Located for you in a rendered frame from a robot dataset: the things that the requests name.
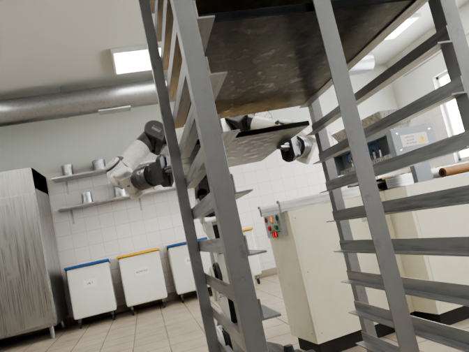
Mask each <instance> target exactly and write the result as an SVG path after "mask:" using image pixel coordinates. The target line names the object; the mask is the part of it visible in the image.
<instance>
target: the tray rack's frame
mask: <svg viewBox="0 0 469 352"><path fill-rule="evenodd" d="M170 3H171V7H172V13H173V17H174V23H175V27H176V30H177V36H178V40H179V47H180V50H181V56H182V60H183V63H184V70H185V74H186V79H187V83H188V90H189V93H190V97H191V103H192V106H193V113H194V117H195V123H196V126H197V130H198V136H199V140H200V146H201V150H202V156H203V159H204V166H205V170H206V174H207V179H208V183H209V189H210V193H211V199H212V203H213V206H214V213H215V216H216V223H217V226H218V232H219V236H220V240H221V246H222V250H223V256H224V259H225V266H226V270H227V273H228V279H229V283H230V289H231V293H232V299H233V302H234V309H235V312H236V316H237V322H238V326H239V332H240V336H241V342H242V346H243V350H244V352H269V350H268V346H267V340H266V337H265V331H264V328H263V324H262V318H261V314H260V308H259V304H258V299H257V295H256V292H255V286H254V282H253V276H252V272H251V267H250V263H249V259H248V253H247V250H246V244H245V240H244V234H243V230H242V227H241V221H240V218H239V211H238V208H237V201H236V198H235V193H234V189H233V185H232V179H231V176H230V169H229V166H228V160H227V156H226V153H225V147H224V143H223V137H222V133H221V128H220V124H219V120H218V115H217V111H216V105H215V101H214V95H213V91H212V88H211V83H210V79H209V73H208V69H207V63H206V59H205V56H204V50H203V46H202V40H201V37H200V31H199V27H198V21H197V18H196V14H195V8H194V5H193V0H170ZM428 3H429V8H430V11H431V15H432V18H433V22H434V25H435V30H436V32H438V31H439V30H441V29H442V28H443V27H444V26H446V25H447V26H448V29H449V33H450V36H451V39H452V42H451V43H450V44H449V45H447V46H445V47H444V48H443V49H441V50H442V55H443V57H444V60H445V65H446V67H447V72H448V75H449V79H450V81H452V80H453V79H455V78H457V77H459V76H460V75H462V78H463V82H464V85H465V88H466V92H467V93H465V94H463V95H461V96H458V97H456V98H455V99H456V104H457V107H458V110H459V114H460V117H461V121H462V125H463V129H464V131H467V130H469V47H468V42H467V39H466V35H465V32H464V30H463V25H462V22H461V18H460V15H459V11H458V8H457V5H456V1H455V0H429V1H428ZM313 5H314V9H315V14H316V17H317V20H318V25H319V28H320V33H321V36H322V42H323V45H324V48H325V53H326V56H327V61H328V64H329V69H330V73H331V76H332V81H333V84H334V89H335V92H336V97H337V101H338V106H339V109H340V112H341V117H342V120H343V125H344V129H345V134H346V137H347V140H348V145H349V148H350V153H351V157H352V162H353V165H354V168H355V173H356V176H357V181H358V185H359V190H360V193H361V196H362V201H363V204H364V209H365V213H366V218H367V221H368V226H369V229H370V232H371V237H372V240H373V246H374V249H375V254H376V257H377V260H378V265H379V268H380V273H381V277H382V282H383V285H384V288H385V293H386V296H387V301H388V305H389V310H390V313H391V316H392V321H393V324H394V329H395V333H396V338H397V341H398V344H399V349H400V352H419V347H418V343H417V338H416V335H415V330H414V328H413V324H412V319H411V316H410V311H409V308H408V303H407V300H406V296H405V291H404V289H403V284H402V281H401V276H400V272H399V267H398V264H397V261H396V256H395V253H394V248H393V245H392V240H391V237H390V234H389V229H388V225H387V220H386V218H385V213H384V210H383V206H382V201H381V198H380V193H379V190H378V185H377V182H376V179H375V174H374V171H373V166H372V163H371V157H370V154H369V149H368V146H367V144H366V138H365V135H364V130H363V127H362V122H361V119H360V116H359V111H358V108H357V103H356V100H355V95H354V91H353V88H352V83H351V80H350V75H349V72H348V67H347V64H346V61H345V56H344V53H343V48H342V45H341V39H340V36H339V34H338V29H337V26H336V20H335V17H334V12H333V9H332V4H331V1H330V0H313Z"/></svg>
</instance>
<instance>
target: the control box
mask: <svg viewBox="0 0 469 352"><path fill-rule="evenodd" d="M276 216H277V217H278V221H277V220H276ZM270 217H271V218H272V222H271V221H270ZM265 218H266V219H267V223H266V222H265V227H266V230H267V236H268V238H274V237H285V236H288V229H287V225H286V222H285V215H284V212H280V213H277V214H272V215H269V216H265V217H264V221H265ZM275 225H277V226H278V230H276V229H275V227H274V226H275ZM268 226H270V227H271V231H269V230H268ZM275 232H276V234H275ZM273 234H274V236H273Z"/></svg>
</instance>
